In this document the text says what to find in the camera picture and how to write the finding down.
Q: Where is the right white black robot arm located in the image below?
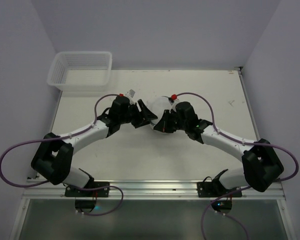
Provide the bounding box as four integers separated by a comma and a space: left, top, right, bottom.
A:
148, 96, 284, 196

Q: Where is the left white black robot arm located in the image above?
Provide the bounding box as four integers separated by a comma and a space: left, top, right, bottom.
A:
31, 95, 158, 189

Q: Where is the white plastic mesh basket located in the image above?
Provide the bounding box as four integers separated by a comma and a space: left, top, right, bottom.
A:
46, 51, 113, 92

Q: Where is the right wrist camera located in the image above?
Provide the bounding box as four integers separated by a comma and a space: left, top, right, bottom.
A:
168, 94, 180, 112

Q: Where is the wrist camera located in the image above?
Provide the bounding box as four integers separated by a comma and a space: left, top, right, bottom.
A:
168, 94, 180, 112
119, 89, 136, 101

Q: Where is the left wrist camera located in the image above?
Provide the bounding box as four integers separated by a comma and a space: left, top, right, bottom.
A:
119, 89, 136, 101

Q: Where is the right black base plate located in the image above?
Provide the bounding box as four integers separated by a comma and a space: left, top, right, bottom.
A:
196, 176, 237, 198

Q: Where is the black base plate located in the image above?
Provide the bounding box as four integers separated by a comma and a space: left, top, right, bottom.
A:
64, 181, 110, 198
196, 176, 237, 198

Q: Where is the aluminium mounting rail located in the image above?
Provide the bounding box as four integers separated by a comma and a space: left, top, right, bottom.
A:
22, 180, 285, 200

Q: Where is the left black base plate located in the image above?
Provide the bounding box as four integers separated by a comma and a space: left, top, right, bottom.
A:
64, 181, 110, 198

